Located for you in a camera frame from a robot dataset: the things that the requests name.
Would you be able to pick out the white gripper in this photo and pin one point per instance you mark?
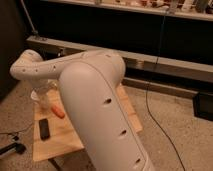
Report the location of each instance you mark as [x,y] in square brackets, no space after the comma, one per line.
[42,89]

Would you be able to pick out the white ceramic cup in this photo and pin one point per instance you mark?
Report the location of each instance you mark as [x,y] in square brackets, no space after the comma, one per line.
[41,99]

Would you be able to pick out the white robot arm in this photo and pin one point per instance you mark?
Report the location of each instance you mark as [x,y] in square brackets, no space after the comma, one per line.
[87,85]

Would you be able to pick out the long wooden shelf beam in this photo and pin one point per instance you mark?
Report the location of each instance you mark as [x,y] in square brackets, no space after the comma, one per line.
[170,67]

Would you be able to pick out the wooden table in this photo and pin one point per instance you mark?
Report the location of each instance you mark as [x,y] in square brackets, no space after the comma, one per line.
[64,139]

